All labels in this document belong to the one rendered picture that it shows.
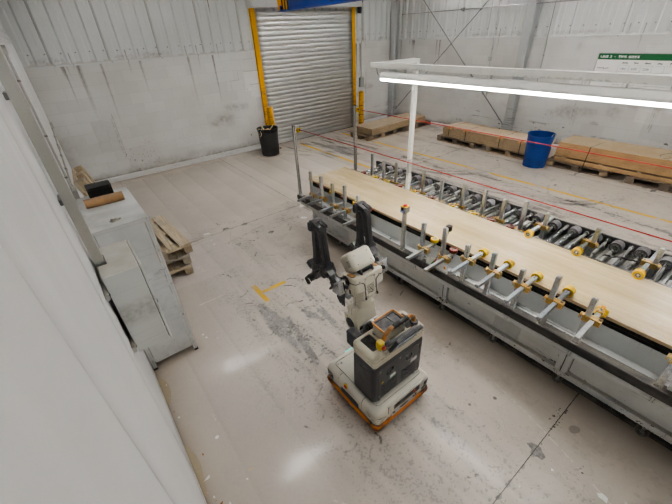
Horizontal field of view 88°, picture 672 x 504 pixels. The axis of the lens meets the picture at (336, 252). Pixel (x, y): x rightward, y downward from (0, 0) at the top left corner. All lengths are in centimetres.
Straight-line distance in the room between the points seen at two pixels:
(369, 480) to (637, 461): 197
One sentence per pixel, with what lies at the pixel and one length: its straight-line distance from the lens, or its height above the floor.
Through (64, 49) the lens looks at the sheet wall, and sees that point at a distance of 934.
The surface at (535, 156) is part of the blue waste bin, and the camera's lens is 888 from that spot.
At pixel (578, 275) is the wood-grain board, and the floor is 90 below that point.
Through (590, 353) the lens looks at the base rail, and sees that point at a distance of 321.
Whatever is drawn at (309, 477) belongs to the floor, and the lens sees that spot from 304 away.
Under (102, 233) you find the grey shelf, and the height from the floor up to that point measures 153.
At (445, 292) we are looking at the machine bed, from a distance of 401.
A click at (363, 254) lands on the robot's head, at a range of 256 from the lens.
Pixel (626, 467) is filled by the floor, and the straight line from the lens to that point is 362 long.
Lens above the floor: 276
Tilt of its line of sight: 33 degrees down
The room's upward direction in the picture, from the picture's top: 3 degrees counter-clockwise
